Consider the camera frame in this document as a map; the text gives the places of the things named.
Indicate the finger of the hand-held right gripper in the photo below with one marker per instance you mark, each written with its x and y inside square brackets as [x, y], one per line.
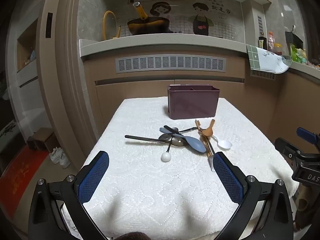
[287, 150]
[306, 134]

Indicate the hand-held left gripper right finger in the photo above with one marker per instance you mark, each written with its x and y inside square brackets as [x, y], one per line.
[228, 177]

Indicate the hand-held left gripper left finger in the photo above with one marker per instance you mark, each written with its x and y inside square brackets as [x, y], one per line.
[93, 175]

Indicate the small translucent white spoon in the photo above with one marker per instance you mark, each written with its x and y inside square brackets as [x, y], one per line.
[212, 163]

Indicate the white plastic spoon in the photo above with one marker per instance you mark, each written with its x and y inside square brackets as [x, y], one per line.
[224, 143]

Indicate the blue plastic spoon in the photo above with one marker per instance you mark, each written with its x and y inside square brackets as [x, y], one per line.
[196, 145]

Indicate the wooden spoon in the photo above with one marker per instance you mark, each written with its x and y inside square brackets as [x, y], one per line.
[207, 132]

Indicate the maroon plastic utensil holder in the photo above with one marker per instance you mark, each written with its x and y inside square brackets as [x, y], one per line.
[192, 102]

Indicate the white shoe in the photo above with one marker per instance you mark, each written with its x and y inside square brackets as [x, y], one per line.
[65, 160]
[55, 155]

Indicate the white textured towel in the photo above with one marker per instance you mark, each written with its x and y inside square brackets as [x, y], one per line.
[140, 180]

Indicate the cardboard box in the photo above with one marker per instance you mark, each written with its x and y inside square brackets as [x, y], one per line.
[43, 137]

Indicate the red floor mat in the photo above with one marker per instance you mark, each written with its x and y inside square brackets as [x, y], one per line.
[20, 175]

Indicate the small grey vent grille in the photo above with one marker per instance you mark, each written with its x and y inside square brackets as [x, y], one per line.
[262, 74]

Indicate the green plastic items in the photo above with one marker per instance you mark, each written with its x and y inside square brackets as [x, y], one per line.
[298, 54]

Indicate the green and white dish cloth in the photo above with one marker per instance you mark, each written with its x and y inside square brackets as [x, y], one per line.
[262, 58]

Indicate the orange-lidded jar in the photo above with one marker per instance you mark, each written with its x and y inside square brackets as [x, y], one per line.
[278, 48]

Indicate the black storage basket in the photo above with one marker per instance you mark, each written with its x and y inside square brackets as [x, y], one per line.
[293, 40]

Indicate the clear bottle orange cap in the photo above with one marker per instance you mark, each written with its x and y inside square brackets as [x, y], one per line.
[271, 41]

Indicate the dark small bottle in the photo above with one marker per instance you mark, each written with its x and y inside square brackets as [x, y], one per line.
[262, 43]

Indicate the long grey vent grille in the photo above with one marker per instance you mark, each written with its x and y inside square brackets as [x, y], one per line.
[170, 63]

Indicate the yellow-rimmed glass lid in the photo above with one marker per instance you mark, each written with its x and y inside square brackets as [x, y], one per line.
[106, 17]

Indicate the cartoon wall sticker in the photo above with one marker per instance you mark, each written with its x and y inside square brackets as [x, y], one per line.
[200, 17]

